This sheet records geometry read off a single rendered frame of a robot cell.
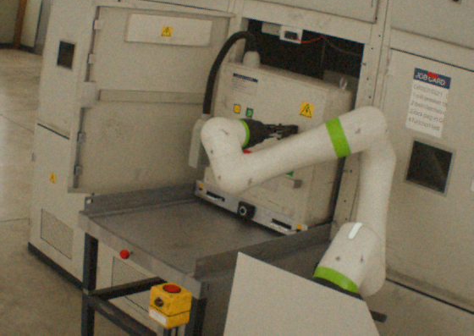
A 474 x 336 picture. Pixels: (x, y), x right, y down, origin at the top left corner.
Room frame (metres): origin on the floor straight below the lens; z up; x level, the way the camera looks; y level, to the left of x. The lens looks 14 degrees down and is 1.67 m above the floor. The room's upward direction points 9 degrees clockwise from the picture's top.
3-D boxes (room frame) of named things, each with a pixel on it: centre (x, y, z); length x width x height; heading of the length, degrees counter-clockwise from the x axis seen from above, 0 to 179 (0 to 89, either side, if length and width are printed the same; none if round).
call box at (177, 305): (1.63, 0.11, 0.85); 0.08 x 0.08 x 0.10; 50
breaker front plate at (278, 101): (2.44, -0.07, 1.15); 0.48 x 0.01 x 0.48; 50
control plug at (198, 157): (2.52, 0.13, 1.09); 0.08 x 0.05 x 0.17; 140
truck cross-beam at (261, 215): (2.45, -0.08, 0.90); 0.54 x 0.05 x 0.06; 50
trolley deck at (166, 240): (2.28, 0.06, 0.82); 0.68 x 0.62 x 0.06; 140
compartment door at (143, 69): (2.61, 0.37, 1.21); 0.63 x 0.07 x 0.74; 123
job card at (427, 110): (2.15, -0.59, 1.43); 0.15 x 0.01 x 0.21; 50
